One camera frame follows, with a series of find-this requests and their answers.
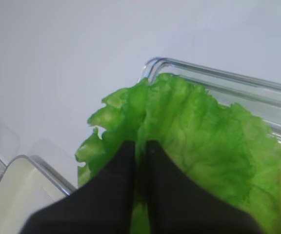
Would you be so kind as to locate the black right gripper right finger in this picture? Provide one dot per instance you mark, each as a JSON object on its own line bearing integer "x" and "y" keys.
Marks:
{"x": 177, "y": 205}

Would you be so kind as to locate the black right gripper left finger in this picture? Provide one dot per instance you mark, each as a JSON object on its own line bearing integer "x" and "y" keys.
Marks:
{"x": 101, "y": 206}

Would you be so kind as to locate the green lettuce leaf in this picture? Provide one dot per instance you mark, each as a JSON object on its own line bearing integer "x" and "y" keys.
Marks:
{"x": 225, "y": 149}

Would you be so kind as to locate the clear lettuce cheese container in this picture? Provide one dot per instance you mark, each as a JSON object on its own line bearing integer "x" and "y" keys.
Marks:
{"x": 262, "y": 98}

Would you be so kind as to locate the white serving tray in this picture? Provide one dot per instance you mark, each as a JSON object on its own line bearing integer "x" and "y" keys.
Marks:
{"x": 28, "y": 185}

